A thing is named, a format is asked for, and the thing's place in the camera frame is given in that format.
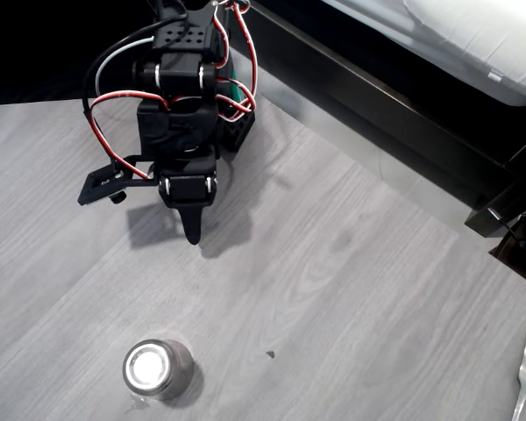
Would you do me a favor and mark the shiny metal cup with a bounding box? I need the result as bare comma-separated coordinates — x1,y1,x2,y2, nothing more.
122,338,195,402

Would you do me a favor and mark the black perforated base block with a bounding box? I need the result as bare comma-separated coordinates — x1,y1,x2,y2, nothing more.
218,108,257,153

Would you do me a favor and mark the green clamp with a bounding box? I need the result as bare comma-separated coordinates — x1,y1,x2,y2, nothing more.
229,54,252,104

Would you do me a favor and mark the small water spill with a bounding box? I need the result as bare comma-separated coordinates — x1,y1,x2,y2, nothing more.
124,392,151,416

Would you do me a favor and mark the white mattress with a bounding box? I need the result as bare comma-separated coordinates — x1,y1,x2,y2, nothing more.
322,0,526,107

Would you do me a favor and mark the black gripper camera mount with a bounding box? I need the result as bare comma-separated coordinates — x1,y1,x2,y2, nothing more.
77,154,160,208

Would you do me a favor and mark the red white servo cable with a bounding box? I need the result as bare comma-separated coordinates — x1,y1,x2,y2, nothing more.
89,90,171,182
211,0,260,103
216,76,258,124

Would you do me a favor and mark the black camera cable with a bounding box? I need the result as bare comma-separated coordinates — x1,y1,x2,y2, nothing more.
82,11,190,129

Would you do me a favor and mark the grey white cable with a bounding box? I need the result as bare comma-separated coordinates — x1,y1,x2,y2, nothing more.
95,36,155,101

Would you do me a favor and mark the dark wooden bed frame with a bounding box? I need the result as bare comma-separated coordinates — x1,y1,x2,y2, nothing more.
227,0,526,240

